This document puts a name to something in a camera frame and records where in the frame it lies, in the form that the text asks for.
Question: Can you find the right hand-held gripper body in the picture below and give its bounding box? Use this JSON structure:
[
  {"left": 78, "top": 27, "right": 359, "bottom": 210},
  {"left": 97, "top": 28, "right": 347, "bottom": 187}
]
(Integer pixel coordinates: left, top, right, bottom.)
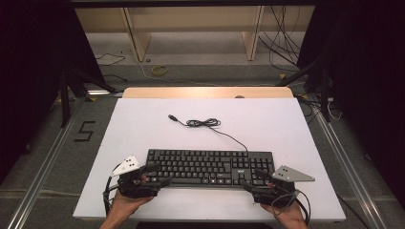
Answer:
[{"left": 252, "top": 165, "right": 316, "bottom": 209}]

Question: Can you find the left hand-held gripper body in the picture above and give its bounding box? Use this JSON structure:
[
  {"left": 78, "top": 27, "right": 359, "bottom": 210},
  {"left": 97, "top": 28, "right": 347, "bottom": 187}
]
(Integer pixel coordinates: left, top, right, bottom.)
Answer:
[{"left": 110, "top": 155, "right": 162, "bottom": 199}]

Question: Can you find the black computer keyboard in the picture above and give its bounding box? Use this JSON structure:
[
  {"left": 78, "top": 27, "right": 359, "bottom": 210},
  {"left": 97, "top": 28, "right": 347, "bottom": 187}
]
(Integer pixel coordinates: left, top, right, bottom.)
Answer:
[{"left": 144, "top": 148, "right": 279, "bottom": 190}]

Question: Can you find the person's left hand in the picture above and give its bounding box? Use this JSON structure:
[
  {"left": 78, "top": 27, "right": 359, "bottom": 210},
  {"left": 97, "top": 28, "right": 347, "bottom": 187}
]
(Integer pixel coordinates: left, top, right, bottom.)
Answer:
[{"left": 108, "top": 174, "right": 156, "bottom": 222}]

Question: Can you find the person's right hand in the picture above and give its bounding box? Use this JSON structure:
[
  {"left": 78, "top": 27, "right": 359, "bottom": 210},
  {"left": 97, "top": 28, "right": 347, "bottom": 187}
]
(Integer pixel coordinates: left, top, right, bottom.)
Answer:
[{"left": 260, "top": 203, "right": 309, "bottom": 229}]

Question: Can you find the white table cover board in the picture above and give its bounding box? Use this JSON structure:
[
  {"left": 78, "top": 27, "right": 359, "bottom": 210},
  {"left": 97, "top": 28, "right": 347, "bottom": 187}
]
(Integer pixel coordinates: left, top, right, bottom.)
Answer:
[{"left": 72, "top": 97, "right": 347, "bottom": 222}]

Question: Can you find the wooden table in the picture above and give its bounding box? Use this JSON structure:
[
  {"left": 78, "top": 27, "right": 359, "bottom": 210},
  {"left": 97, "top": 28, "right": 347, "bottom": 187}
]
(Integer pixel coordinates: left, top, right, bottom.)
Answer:
[{"left": 122, "top": 86, "right": 294, "bottom": 99}]

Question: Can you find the yellow tape roll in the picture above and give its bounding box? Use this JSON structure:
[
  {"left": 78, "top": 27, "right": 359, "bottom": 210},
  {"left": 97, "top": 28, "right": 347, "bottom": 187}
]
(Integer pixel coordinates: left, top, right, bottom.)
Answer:
[{"left": 151, "top": 65, "right": 169, "bottom": 77}]

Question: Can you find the black metal stand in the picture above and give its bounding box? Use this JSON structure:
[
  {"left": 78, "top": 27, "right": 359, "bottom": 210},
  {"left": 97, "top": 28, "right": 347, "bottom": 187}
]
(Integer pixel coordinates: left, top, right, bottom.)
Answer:
[
  {"left": 275, "top": 56, "right": 332, "bottom": 124},
  {"left": 58, "top": 68, "right": 117, "bottom": 129}
]

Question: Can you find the wooden shelf unit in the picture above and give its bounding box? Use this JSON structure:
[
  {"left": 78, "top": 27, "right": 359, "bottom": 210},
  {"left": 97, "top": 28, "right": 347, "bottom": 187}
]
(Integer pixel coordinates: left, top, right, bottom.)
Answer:
[{"left": 75, "top": 6, "right": 316, "bottom": 63}]

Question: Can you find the black curtain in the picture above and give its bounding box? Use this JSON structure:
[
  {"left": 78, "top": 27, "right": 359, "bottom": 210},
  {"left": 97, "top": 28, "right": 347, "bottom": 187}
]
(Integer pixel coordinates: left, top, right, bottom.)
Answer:
[
  {"left": 297, "top": 0, "right": 405, "bottom": 208},
  {"left": 0, "top": 0, "right": 105, "bottom": 186}
]

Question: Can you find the left hand-held gripper cable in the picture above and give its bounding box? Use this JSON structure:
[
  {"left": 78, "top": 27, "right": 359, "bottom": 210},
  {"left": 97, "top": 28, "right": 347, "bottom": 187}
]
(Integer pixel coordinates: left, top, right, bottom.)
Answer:
[{"left": 102, "top": 163, "right": 124, "bottom": 216}]

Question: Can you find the black keyboard cable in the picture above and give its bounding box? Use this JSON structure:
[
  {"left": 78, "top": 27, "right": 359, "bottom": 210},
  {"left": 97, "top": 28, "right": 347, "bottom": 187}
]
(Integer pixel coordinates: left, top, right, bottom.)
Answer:
[{"left": 167, "top": 114, "right": 249, "bottom": 153}]

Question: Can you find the aluminium floor rail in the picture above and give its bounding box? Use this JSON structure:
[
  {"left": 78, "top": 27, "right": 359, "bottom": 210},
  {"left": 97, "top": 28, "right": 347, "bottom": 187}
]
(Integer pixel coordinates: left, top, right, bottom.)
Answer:
[
  {"left": 6, "top": 94, "right": 94, "bottom": 229},
  {"left": 309, "top": 98, "right": 389, "bottom": 229}
]

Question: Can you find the white floor cable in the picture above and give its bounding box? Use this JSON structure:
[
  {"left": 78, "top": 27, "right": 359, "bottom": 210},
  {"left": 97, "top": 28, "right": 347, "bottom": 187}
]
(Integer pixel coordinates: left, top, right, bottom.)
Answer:
[{"left": 137, "top": 60, "right": 278, "bottom": 88}]

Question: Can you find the black floor cable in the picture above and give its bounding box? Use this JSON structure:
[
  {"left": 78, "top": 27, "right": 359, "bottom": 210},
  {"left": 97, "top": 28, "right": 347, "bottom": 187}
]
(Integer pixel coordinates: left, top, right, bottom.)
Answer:
[
  {"left": 95, "top": 52, "right": 127, "bottom": 67},
  {"left": 101, "top": 73, "right": 128, "bottom": 83}
]

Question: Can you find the bundle of black cables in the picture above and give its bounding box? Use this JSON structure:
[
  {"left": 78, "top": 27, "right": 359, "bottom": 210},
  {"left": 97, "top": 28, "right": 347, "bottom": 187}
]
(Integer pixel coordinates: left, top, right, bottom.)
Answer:
[{"left": 257, "top": 5, "right": 304, "bottom": 73}]

